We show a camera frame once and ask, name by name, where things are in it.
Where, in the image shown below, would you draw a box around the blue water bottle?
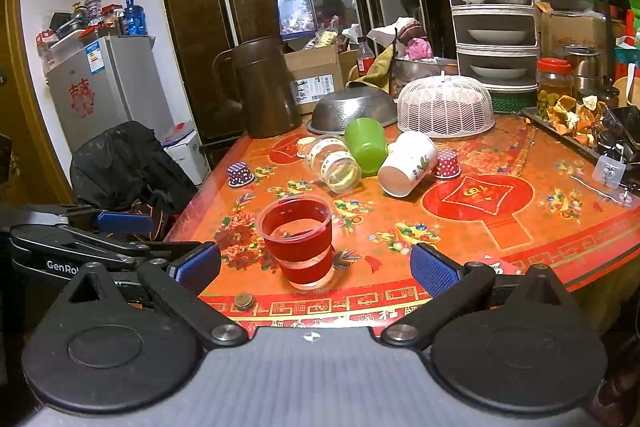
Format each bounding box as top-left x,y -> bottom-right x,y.
123,0 -> 146,36

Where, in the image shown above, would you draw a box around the metal basin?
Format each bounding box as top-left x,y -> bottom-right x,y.
395,57 -> 458,88

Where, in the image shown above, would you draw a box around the cardboard box with label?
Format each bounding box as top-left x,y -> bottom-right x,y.
284,44 -> 346,115

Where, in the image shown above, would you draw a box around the large cardboard box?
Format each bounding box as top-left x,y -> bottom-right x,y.
540,11 -> 627,62

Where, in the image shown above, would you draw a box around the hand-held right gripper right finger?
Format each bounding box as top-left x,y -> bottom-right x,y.
381,243 -> 576,350

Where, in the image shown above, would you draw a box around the clear adhesive hook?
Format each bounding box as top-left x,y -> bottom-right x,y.
592,152 -> 626,186
570,174 -> 634,206

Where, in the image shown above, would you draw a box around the white printed paper cup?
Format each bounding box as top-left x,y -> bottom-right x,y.
377,130 -> 439,198

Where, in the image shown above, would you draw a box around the clear cup with red bands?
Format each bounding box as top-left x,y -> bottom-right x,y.
256,194 -> 335,292

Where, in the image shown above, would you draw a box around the white plastic food cover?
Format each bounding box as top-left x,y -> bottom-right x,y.
397,71 -> 496,138

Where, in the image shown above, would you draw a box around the grey tiered dish rack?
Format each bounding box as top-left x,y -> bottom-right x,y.
437,0 -> 541,94

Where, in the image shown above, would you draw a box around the black tray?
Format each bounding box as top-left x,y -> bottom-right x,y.
520,106 -> 640,170

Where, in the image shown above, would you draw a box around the glass jar with red lid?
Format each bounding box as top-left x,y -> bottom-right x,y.
536,58 -> 574,118

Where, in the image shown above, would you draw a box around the white carton box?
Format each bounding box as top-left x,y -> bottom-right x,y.
160,122 -> 211,186

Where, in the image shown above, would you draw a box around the clear glass jar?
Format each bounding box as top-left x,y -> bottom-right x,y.
304,133 -> 363,194

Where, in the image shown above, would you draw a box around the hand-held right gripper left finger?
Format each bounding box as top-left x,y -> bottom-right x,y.
55,242 -> 248,350

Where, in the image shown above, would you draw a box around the silver fridge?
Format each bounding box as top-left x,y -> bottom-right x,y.
46,35 -> 174,152

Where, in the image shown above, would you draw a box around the pink plastic bag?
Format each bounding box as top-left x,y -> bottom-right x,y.
405,38 -> 434,60

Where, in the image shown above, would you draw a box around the metal colander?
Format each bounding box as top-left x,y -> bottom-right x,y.
306,86 -> 399,135

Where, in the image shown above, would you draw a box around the metal pot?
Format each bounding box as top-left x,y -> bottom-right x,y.
557,44 -> 604,92

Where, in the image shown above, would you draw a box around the dried orange peels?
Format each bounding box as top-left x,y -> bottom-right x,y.
546,96 -> 608,145

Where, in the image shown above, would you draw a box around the red drink bottle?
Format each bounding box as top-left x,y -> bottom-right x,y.
356,38 -> 376,75

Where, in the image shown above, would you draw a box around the red dotted small cup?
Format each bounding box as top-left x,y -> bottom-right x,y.
434,150 -> 462,179

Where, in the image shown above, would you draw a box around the red floral tablecloth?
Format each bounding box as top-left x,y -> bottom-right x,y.
165,112 -> 640,340

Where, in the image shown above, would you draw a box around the purple dotted small cup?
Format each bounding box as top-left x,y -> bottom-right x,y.
227,161 -> 255,188

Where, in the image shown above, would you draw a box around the hanging plastic snack bag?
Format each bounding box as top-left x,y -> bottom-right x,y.
272,0 -> 319,40

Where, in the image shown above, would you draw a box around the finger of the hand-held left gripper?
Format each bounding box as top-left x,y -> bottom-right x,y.
10,225 -> 201,264
15,204 -> 154,236

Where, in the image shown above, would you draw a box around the white plate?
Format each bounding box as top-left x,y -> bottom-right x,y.
466,28 -> 528,44
470,64 -> 530,80

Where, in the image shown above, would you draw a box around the brown wardrobe with mirror doors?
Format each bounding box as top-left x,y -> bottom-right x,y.
150,0 -> 443,142

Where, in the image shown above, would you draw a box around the brown plastic jug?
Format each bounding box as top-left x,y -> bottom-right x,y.
212,37 -> 303,139

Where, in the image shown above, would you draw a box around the green plastic basket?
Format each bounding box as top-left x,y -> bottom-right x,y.
490,89 -> 539,114

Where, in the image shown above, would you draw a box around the red paper packet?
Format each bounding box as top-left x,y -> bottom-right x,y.
480,255 -> 524,276

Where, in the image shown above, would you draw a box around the olive green cloth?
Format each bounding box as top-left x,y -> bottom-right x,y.
347,44 -> 401,92

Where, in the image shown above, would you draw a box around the green plastic cup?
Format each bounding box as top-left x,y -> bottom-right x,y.
344,117 -> 389,174

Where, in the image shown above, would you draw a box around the wooden door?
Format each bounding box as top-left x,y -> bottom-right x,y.
0,0 -> 74,204

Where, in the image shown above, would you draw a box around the black cloth on chair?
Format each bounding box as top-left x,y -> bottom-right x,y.
69,121 -> 199,240

